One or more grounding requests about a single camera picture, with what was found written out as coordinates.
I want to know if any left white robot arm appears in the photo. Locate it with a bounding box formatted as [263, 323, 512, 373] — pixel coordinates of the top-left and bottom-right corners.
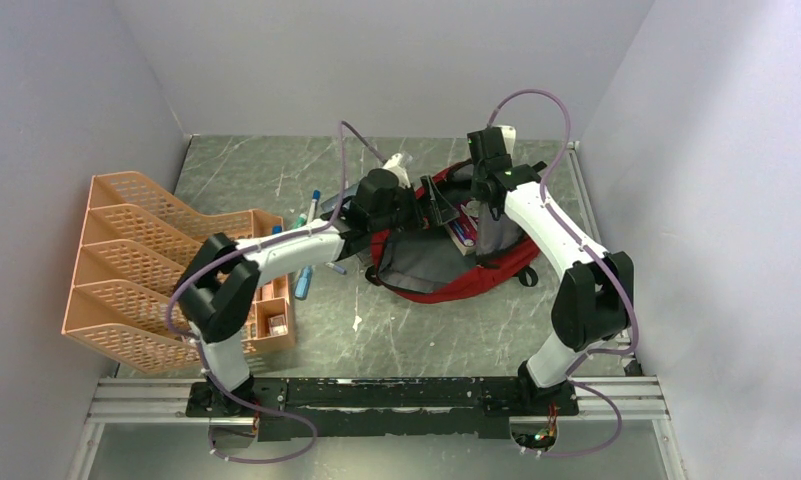
[165, 168, 459, 416]

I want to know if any blue capped white marker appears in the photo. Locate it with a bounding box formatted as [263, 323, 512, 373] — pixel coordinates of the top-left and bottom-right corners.
[325, 262, 347, 275]

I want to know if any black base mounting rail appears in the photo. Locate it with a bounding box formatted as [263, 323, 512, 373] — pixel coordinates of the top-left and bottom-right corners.
[185, 376, 579, 441]

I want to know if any blue utility knife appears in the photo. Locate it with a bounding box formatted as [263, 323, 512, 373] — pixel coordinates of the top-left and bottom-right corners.
[294, 266, 314, 300]

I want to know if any small pink box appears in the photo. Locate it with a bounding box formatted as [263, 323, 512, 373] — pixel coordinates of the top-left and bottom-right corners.
[267, 315, 288, 336]

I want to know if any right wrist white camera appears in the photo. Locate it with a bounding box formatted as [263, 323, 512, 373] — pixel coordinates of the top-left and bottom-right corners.
[495, 125, 517, 156]

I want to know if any red student backpack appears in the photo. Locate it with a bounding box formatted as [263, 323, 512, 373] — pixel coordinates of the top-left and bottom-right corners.
[364, 158, 548, 306]

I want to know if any orange plastic file organizer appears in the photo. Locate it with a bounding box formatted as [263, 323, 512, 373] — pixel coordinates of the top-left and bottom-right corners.
[61, 171, 284, 374]

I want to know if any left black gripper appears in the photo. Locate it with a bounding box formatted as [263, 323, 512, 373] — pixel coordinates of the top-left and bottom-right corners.
[370, 175, 458, 233]

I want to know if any purple sticker book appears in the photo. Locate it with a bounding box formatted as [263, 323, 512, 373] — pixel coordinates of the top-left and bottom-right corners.
[445, 200, 480, 256]

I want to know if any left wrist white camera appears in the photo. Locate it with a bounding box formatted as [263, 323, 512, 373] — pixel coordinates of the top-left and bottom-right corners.
[382, 152, 413, 188]

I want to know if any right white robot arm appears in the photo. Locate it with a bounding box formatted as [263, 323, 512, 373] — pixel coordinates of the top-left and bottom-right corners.
[467, 126, 636, 414]

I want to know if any blue tipped white marker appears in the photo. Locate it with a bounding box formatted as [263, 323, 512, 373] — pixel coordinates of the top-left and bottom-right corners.
[306, 190, 321, 223]

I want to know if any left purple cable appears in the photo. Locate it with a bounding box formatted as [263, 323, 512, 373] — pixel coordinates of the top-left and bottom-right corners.
[165, 120, 389, 464]

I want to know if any wrist white camera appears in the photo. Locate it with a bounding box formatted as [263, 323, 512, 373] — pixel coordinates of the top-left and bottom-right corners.
[382, 152, 413, 188]
[495, 125, 517, 156]

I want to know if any aluminium frame rail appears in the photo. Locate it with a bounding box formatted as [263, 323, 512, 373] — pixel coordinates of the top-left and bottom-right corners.
[83, 376, 687, 479]

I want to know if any dark blue notebook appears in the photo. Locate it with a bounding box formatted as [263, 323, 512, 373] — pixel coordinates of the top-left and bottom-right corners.
[320, 192, 354, 212]

